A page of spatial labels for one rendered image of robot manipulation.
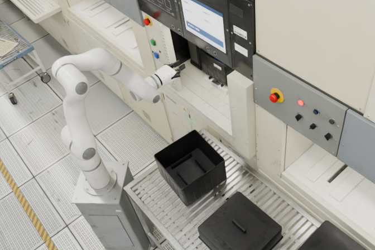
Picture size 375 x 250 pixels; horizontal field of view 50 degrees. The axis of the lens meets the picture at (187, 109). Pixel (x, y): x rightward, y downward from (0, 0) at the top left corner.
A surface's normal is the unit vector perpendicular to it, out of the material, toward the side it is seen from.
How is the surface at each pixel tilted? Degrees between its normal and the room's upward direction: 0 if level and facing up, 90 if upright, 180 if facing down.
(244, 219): 0
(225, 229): 0
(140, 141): 0
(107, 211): 90
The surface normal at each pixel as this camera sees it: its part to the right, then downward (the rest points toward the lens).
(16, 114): -0.14, -0.67
